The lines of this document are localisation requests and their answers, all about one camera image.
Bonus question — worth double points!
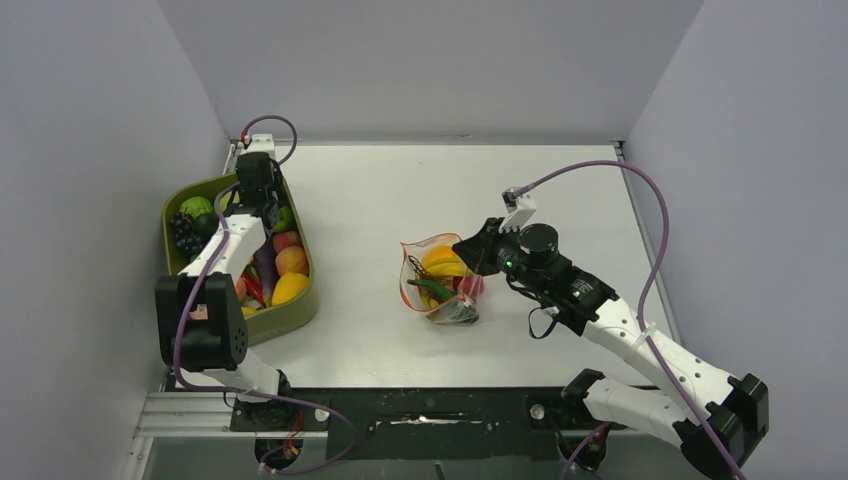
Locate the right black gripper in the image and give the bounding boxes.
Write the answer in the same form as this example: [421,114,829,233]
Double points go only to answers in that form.
[454,217,547,295]

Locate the red toy apple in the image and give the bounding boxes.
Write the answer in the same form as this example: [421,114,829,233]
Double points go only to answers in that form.
[455,275,485,301]

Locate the yellow toy banana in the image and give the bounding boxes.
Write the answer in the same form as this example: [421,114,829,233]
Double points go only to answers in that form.
[425,261,473,277]

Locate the orange toy bell pepper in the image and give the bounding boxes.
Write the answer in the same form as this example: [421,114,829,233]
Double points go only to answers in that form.
[420,245,460,268]

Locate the green toy chili pepper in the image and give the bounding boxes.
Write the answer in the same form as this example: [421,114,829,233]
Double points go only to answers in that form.
[406,278,455,303]

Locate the clear zip bag orange zipper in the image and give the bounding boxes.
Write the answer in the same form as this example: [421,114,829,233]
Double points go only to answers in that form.
[399,233,483,324]

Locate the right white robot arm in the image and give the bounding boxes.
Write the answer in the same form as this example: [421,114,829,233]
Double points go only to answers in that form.
[452,218,769,479]

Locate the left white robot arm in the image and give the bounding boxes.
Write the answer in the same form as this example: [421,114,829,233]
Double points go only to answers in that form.
[155,152,285,402]

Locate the olive green food bin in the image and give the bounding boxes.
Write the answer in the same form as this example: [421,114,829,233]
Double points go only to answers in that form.
[161,173,319,346]

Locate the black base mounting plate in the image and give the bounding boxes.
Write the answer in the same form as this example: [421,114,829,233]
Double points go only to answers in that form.
[230,387,599,461]

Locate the peach toy fruit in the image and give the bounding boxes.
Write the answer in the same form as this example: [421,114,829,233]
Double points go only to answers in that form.
[275,245,310,276]

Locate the yellow toy lemon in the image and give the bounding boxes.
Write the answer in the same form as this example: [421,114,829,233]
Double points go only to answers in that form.
[271,272,309,306]

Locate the pink toy peach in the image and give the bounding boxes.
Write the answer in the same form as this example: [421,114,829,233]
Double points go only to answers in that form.
[271,230,303,254]

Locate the dark purple toy eggplant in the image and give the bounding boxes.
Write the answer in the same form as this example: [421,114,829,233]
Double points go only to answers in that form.
[254,240,279,306]

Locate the red toy chili pepper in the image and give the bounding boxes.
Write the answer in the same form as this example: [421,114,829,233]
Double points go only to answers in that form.
[241,271,266,307]

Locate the dark green toy avocado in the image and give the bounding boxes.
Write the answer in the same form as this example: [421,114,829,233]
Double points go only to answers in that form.
[194,212,219,239]

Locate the green toy cabbage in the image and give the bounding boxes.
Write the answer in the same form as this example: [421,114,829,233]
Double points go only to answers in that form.
[178,196,215,218]

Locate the black toy grapes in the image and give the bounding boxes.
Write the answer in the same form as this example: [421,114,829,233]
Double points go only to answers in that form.
[169,212,204,258]

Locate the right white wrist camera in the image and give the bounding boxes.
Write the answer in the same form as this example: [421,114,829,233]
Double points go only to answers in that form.
[499,187,537,233]

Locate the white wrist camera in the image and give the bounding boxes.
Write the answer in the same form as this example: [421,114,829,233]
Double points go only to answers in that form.
[242,134,276,160]
[499,187,537,233]

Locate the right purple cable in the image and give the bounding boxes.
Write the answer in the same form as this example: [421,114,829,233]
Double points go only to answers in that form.
[504,160,749,480]

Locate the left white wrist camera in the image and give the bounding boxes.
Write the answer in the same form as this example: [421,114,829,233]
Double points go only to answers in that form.
[242,134,276,160]

